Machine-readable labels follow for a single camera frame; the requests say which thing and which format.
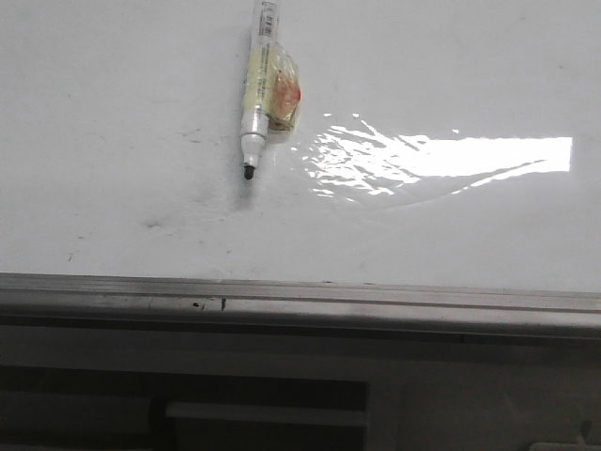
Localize white whiteboard marker with tape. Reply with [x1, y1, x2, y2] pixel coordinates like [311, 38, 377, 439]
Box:
[240, 1, 301, 180]

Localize white whiteboard with aluminium frame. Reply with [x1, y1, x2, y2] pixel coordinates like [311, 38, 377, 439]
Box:
[1, 1, 600, 339]

